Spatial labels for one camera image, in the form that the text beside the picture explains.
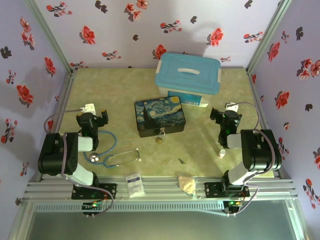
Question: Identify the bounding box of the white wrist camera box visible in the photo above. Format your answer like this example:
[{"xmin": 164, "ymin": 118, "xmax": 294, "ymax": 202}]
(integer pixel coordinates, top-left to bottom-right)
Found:
[
  {"xmin": 80, "ymin": 103, "xmax": 96, "ymax": 115},
  {"xmin": 224, "ymin": 102, "xmax": 240, "ymax": 114}
]

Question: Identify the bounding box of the aluminium corner post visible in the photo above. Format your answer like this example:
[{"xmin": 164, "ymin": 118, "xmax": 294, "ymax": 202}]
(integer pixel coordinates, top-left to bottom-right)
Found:
[
  {"xmin": 23, "ymin": 0, "xmax": 76, "ymax": 76},
  {"xmin": 245, "ymin": 0, "xmax": 293, "ymax": 76}
]

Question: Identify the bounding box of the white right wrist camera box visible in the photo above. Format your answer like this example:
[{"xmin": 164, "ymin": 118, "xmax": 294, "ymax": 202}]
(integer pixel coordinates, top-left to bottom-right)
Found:
[{"xmin": 224, "ymin": 102, "xmax": 240, "ymax": 114}]

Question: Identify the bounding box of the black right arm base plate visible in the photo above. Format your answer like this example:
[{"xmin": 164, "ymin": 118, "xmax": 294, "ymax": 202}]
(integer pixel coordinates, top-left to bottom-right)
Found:
[{"xmin": 204, "ymin": 181, "xmax": 251, "ymax": 200}]

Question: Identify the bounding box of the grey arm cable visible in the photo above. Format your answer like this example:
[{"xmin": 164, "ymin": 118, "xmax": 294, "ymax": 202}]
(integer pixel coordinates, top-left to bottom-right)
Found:
[
  {"xmin": 226, "ymin": 101, "xmax": 278, "ymax": 217},
  {"xmin": 43, "ymin": 107, "xmax": 115, "ymax": 216}
]

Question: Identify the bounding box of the aluminium side rail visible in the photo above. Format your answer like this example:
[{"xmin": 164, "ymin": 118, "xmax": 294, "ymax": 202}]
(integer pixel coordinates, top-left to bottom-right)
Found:
[
  {"xmin": 246, "ymin": 69, "xmax": 286, "ymax": 180},
  {"xmin": 37, "ymin": 71, "xmax": 77, "ymax": 182}
]

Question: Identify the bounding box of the aluminium front frame rail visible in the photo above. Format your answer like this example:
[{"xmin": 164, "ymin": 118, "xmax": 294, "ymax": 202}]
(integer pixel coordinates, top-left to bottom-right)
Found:
[{"xmin": 23, "ymin": 174, "xmax": 300, "ymax": 201}]

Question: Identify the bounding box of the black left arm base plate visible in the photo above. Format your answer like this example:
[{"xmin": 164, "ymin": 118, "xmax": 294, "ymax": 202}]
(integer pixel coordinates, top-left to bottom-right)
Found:
[{"xmin": 71, "ymin": 183, "xmax": 118, "ymax": 200}]

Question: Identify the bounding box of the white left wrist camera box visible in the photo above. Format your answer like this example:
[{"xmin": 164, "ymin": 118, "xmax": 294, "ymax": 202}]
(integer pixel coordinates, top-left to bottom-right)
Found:
[{"xmin": 80, "ymin": 103, "xmax": 96, "ymax": 115}]

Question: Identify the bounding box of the brass padlock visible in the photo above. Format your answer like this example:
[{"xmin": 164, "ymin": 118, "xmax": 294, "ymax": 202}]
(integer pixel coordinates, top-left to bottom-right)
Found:
[{"xmin": 155, "ymin": 127, "xmax": 166, "ymax": 145}]

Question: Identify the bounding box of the clear bag of beige pieces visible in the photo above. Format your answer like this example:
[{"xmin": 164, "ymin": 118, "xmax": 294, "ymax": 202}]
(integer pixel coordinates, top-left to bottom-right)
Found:
[{"xmin": 176, "ymin": 174, "xmax": 198, "ymax": 200}]

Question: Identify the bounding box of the grey right arm cable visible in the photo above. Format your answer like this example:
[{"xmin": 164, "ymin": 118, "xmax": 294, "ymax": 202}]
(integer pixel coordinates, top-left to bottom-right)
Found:
[{"xmin": 226, "ymin": 101, "xmax": 278, "ymax": 217}]

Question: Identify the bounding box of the blue lidded plastic storage box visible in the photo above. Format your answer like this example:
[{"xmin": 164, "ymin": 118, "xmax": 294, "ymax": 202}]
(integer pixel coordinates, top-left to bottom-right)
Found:
[{"xmin": 154, "ymin": 51, "xmax": 222, "ymax": 108}]

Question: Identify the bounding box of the grey slotted cable duct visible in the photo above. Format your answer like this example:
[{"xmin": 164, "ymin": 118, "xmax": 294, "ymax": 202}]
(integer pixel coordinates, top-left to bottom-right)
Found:
[{"xmin": 32, "ymin": 201, "xmax": 226, "ymax": 213}]

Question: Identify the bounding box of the starry night painted metal box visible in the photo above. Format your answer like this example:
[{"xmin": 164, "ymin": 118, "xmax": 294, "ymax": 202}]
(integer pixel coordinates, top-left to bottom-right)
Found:
[{"xmin": 134, "ymin": 95, "xmax": 187, "ymax": 138}]

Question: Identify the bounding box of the blue stethoscope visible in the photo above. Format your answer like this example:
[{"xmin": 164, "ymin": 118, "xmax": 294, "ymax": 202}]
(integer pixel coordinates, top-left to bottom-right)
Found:
[{"xmin": 83, "ymin": 129, "xmax": 142, "ymax": 168}]

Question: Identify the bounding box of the grey left arm cable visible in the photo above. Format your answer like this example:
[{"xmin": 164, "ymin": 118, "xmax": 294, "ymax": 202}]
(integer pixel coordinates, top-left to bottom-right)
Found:
[{"xmin": 43, "ymin": 107, "xmax": 115, "ymax": 216}]

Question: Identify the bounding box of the white paper sachet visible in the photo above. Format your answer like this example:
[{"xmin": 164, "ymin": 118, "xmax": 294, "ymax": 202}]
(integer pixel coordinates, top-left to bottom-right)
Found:
[{"xmin": 124, "ymin": 172, "xmax": 146, "ymax": 199}]

